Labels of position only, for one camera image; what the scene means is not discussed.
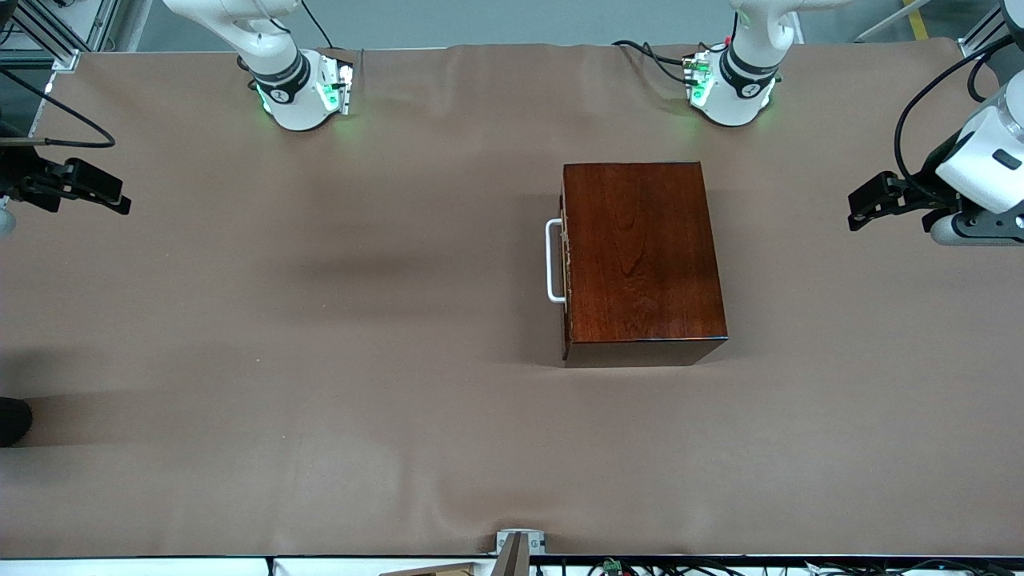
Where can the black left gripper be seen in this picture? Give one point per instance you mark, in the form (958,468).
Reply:
(926,185)

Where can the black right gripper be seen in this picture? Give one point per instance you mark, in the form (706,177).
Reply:
(22,178)

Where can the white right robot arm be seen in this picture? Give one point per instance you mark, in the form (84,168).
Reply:
(296,88)

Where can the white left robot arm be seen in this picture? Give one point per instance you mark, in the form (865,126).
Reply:
(740,88)

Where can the dark wooden cabinet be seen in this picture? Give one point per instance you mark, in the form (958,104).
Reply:
(640,256)

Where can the black round object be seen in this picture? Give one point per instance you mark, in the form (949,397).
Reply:
(10,422)

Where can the brown table mat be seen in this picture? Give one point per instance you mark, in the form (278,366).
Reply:
(320,480)

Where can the aluminium frame profile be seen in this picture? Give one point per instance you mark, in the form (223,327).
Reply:
(972,50)
(64,58)

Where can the metal camera pole bracket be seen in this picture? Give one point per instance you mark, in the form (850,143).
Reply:
(520,542)

